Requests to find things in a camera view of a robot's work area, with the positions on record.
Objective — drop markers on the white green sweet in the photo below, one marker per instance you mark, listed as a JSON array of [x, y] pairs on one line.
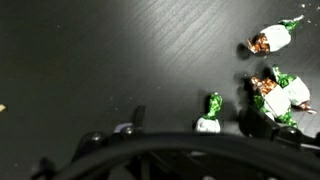
[[258, 101], [207, 125], [296, 90], [275, 36], [276, 100]]

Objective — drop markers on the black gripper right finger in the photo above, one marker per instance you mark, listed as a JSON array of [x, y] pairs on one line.
[[260, 125]]

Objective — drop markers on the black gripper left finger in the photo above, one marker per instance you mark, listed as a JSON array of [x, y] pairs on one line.
[[139, 116]]

